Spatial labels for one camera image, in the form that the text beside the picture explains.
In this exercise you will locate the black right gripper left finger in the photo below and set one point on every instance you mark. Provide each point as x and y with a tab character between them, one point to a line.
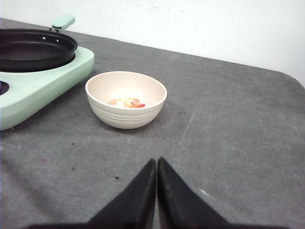
134	207

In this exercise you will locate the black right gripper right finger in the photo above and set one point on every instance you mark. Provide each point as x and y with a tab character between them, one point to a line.
179	206

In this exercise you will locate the orange white shrimp pieces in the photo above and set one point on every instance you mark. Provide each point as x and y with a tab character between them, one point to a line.
127	103

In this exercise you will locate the beige ribbed bowl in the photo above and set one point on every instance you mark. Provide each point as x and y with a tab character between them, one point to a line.
105	87

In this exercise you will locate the grey table mat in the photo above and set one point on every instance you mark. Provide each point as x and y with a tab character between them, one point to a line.
234	133

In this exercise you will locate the black round frying pan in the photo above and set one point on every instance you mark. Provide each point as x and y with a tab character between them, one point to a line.
32	50

